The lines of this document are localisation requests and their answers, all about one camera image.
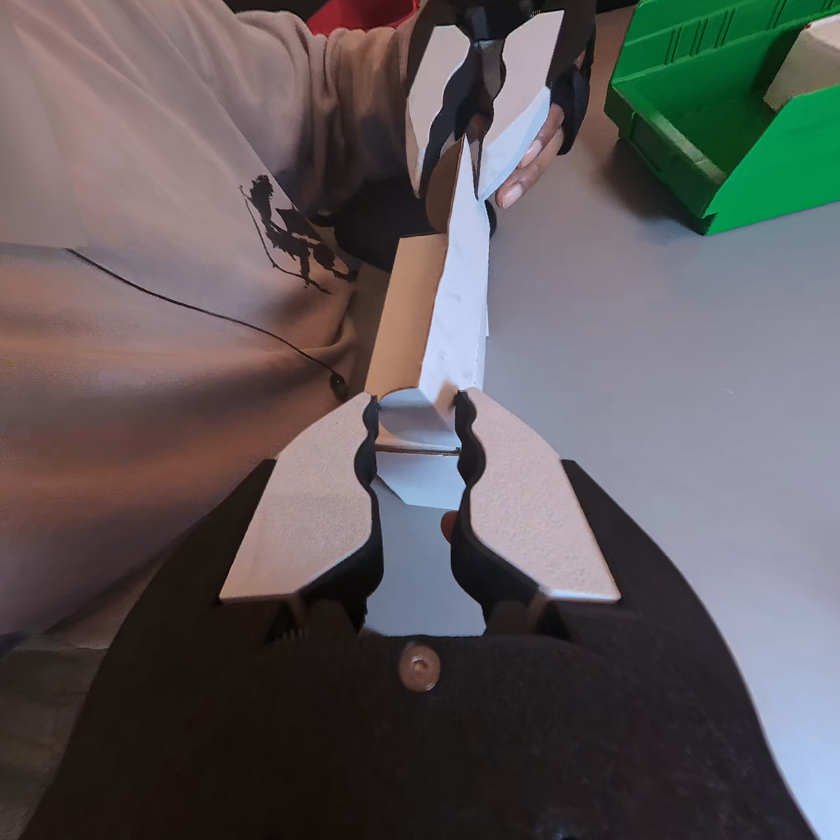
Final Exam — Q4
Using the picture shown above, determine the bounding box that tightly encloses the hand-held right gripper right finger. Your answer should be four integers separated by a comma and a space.
451, 387, 622, 616

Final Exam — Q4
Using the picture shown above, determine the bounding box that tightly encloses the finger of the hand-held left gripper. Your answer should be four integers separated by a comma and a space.
472, 12, 570, 199
406, 23, 492, 199

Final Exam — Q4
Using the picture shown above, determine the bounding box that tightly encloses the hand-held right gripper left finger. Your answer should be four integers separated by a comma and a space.
218, 392, 385, 614

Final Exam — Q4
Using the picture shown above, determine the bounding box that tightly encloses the white cardboard box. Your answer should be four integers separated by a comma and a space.
363, 85, 555, 511
763, 13, 840, 112

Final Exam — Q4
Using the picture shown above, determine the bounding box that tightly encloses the green plastic bin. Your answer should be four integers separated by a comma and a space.
604, 0, 840, 236

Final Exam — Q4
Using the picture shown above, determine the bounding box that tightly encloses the person's left forearm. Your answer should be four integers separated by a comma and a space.
249, 10, 427, 217

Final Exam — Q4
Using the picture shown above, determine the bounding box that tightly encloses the person's left hand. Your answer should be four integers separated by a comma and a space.
495, 62, 597, 210

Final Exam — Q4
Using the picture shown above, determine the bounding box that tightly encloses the red cloth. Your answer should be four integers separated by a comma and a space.
307, 0, 421, 35

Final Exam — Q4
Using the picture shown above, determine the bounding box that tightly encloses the person in beige shirt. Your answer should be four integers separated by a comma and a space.
0, 0, 395, 634

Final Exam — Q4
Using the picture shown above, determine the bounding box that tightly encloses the thin black cable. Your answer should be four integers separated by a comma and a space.
66, 248, 350, 400

